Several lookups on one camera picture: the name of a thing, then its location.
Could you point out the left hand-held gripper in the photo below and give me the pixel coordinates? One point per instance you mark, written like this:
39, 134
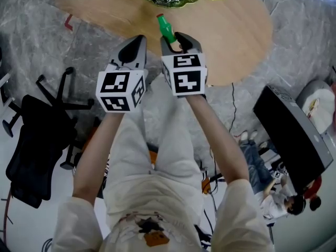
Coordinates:
115, 83

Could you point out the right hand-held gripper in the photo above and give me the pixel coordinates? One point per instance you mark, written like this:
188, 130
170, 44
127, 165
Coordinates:
189, 80

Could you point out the small green bottle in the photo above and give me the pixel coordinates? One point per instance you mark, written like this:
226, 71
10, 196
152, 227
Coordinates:
166, 30

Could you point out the person's right forearm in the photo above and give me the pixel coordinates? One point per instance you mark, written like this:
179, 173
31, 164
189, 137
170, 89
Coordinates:
223, 146

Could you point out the person's left forearm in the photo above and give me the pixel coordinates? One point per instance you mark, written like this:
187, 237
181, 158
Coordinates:
92, 161

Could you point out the person's light grey trousers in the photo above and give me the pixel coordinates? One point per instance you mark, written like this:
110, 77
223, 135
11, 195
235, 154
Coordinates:
173, 130

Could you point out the black office chair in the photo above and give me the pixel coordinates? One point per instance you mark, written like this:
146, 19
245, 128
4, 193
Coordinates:
34, 146

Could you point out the grey round seat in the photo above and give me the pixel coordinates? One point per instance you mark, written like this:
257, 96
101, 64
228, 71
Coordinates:
312, 84

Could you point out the person's cream shirt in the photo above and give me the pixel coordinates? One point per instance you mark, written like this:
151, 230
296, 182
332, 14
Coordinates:
155, 190

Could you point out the large black monitor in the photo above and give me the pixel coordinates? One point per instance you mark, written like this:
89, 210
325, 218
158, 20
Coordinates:
288, 135

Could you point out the orange stool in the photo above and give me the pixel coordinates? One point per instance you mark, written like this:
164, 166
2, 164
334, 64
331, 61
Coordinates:
206, 186

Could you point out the white printed cushion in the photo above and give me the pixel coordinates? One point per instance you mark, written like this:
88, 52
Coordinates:
324, 106

